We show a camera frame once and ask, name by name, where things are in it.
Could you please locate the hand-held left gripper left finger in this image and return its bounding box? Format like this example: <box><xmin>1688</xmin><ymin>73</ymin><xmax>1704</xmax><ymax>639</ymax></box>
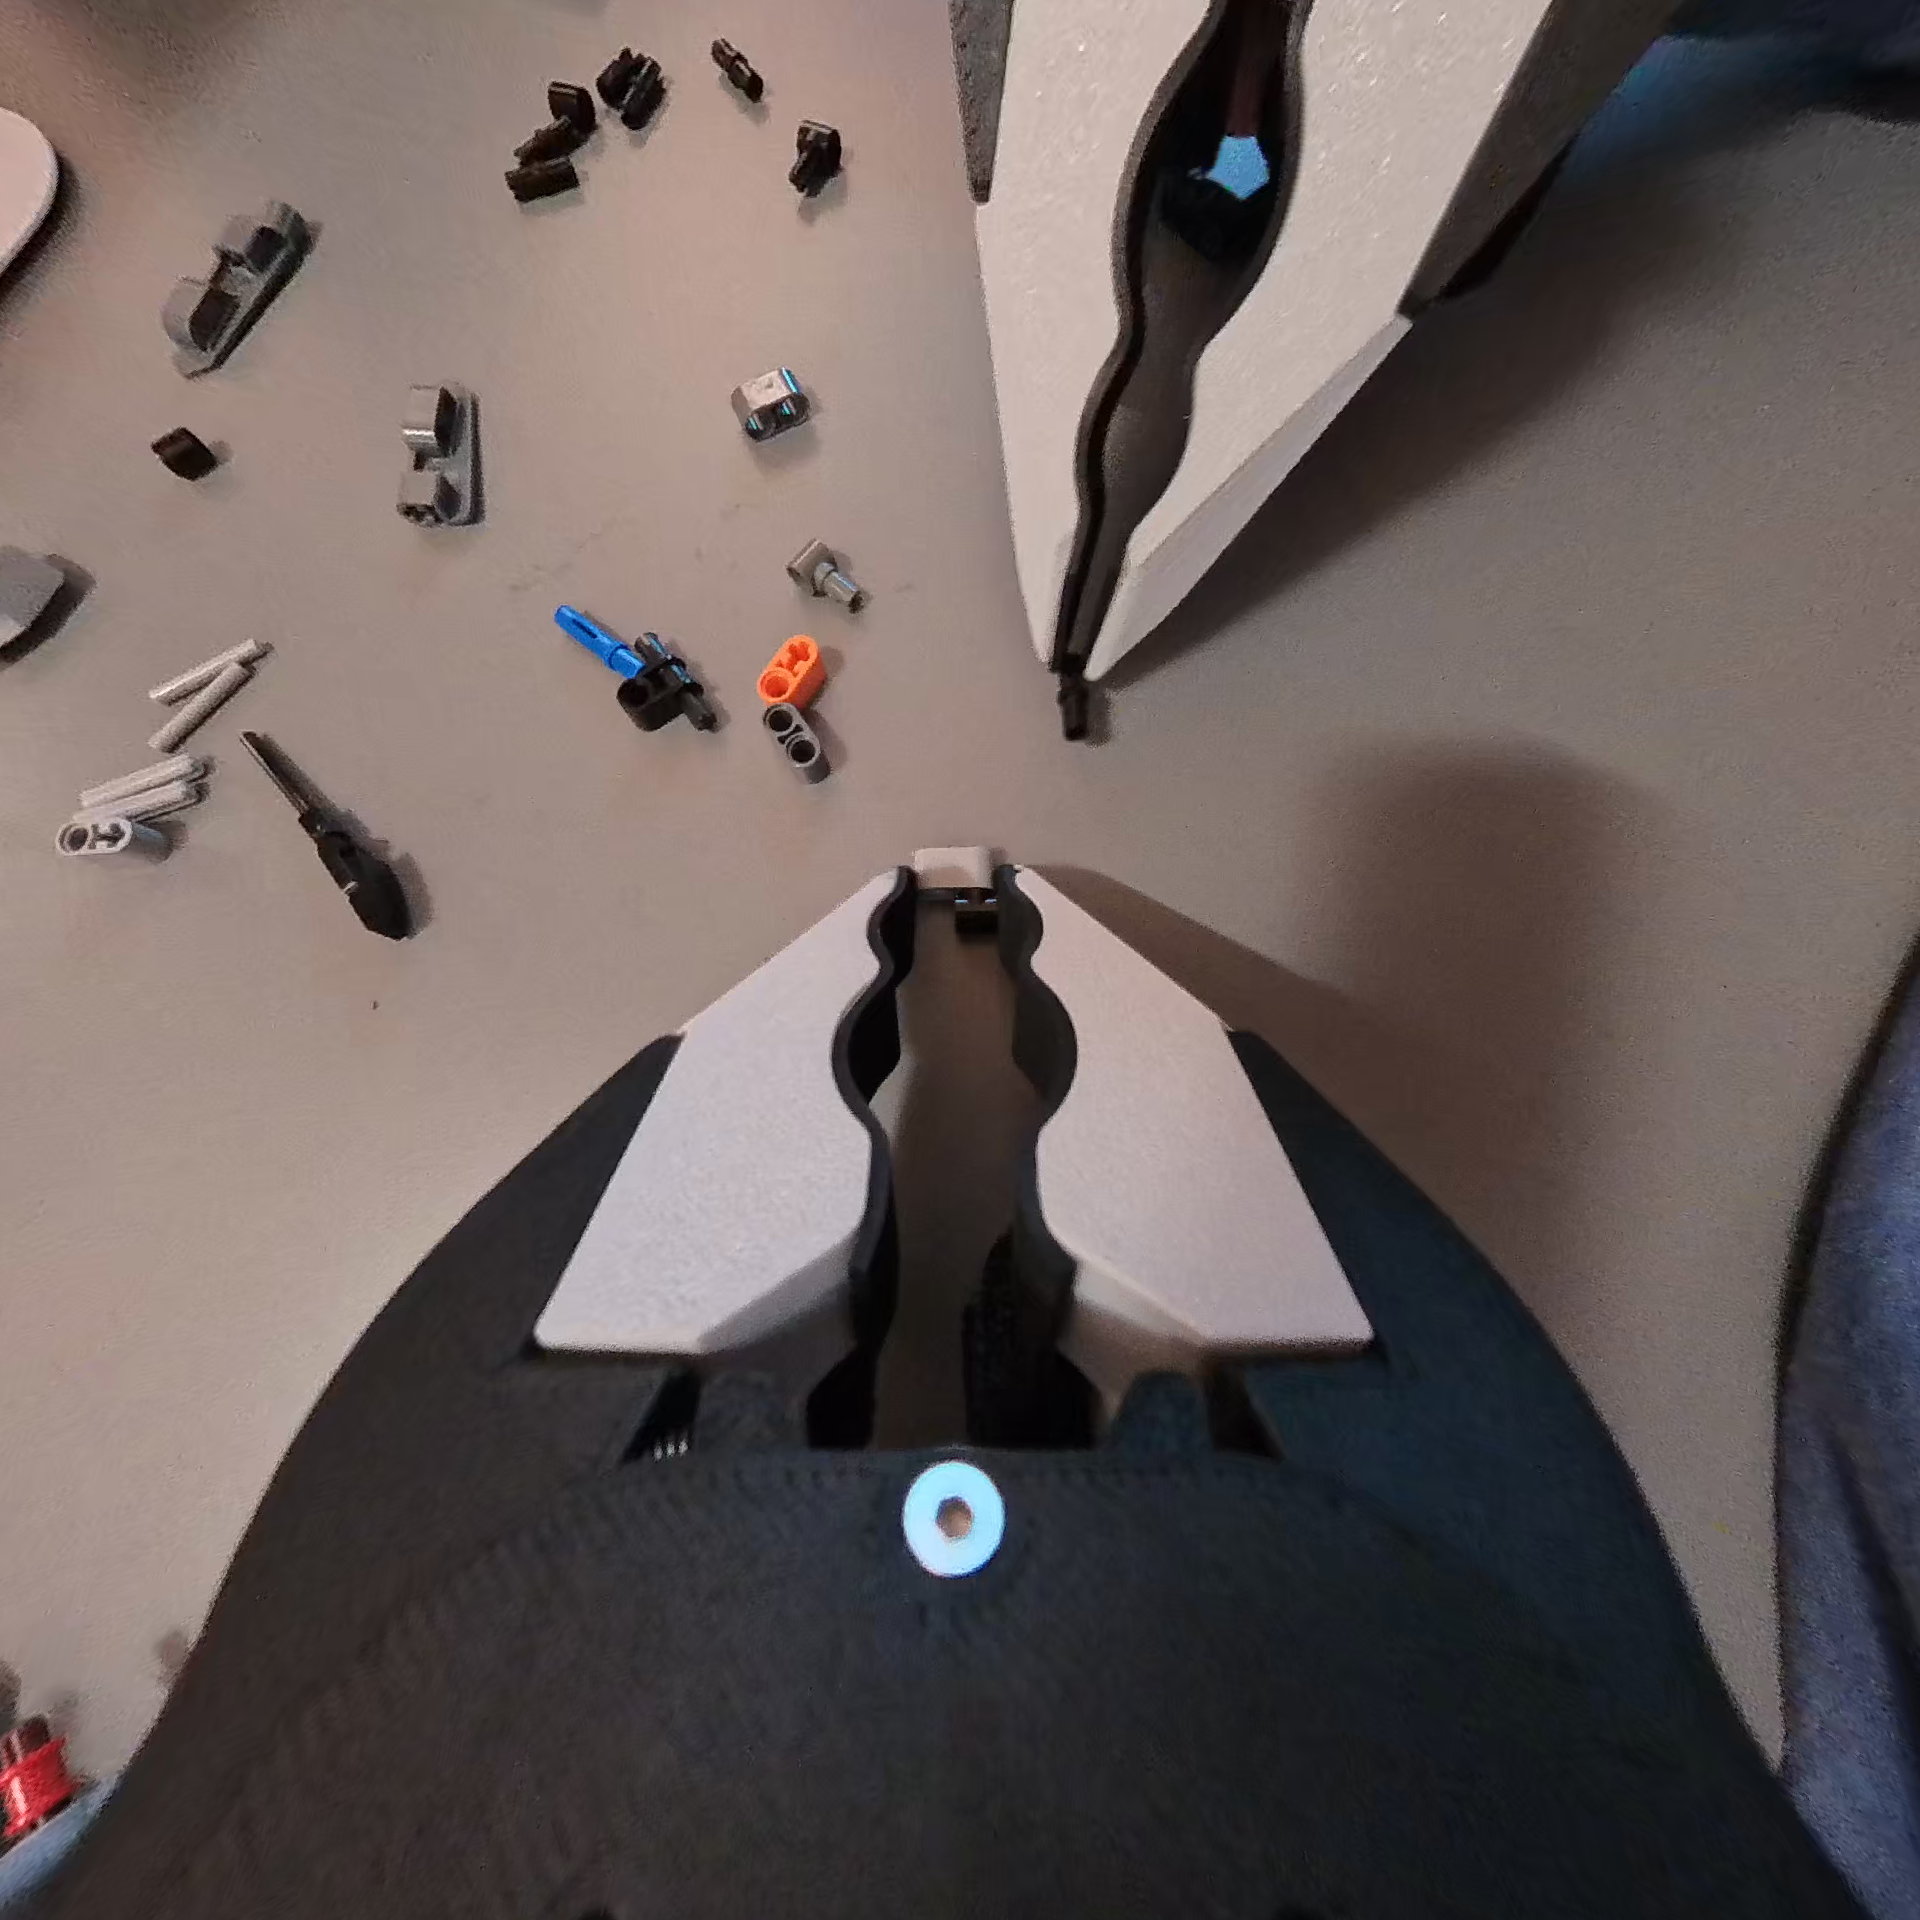
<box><xmin>534</xmin><ymin>867</ymin><xmax>922</xmax><ymax>1448</ymax></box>

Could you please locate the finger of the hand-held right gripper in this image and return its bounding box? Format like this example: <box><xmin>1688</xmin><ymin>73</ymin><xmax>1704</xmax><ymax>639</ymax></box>
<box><xmin>975</xmin><ymin>0</ymin><xmax>1225</xmax><ymax>672</ymax></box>
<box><xmin>1072</xmin><ymin>0</ymin><xmax>1688</xmax><ymax>682</ymax></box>

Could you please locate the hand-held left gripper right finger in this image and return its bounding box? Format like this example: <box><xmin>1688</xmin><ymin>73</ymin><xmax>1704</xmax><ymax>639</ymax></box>
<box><xmin>967</xmin><ymin>867</ymin><xmax>1374</xmax><ymax>1448</ymax></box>

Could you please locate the person's right forearm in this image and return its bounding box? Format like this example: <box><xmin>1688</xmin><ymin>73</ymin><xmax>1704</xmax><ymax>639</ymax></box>
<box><xmin>1628</xmin><ymin>0</ymin><xmax>1920</xmax><ymax>137</ymax></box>

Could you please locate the lego car assembly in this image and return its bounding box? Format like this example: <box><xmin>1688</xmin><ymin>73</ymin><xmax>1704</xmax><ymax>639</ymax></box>
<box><xmin>0</xmin><ymin>1658</ymin><xmax>106</xmax><ymax>1853</ymax></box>

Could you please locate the black connector with axle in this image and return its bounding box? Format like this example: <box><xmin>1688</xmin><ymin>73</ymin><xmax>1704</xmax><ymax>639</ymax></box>
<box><xmin>240</xmin><ymin>730</ymin><xmax>416</xmax><ymax>945</ymax></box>

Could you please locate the black T-shaped connector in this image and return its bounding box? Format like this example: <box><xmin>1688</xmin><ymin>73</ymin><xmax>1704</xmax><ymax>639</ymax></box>
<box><xmin>614</xmin><ymin>634</ymin><xmax>719</xmax><ymax>737</ymax></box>

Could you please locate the dark grey panel piece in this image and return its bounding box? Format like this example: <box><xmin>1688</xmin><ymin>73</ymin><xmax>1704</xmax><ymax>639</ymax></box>
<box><xmin>394</xmin><ymin>384</ymin><xmax>486</xmax><ymax>528</ymax></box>
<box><xmin>159</xmin><ymin>202</ymin><xmax>316</xmax><ymax>377</ymax></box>

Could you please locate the light grey curved panel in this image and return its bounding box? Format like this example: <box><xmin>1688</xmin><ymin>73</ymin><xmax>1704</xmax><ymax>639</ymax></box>
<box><xmin>0</xmin><ymin>547</ymin><xmax>71</xmax><ymax>657</ymax></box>

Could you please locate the white desk stand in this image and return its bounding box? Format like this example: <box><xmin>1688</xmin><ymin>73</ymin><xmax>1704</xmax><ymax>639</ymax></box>
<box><xmin>0</xmin><ymin>112</ymin><xmax>63</xmax><ymax>291</ymax></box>

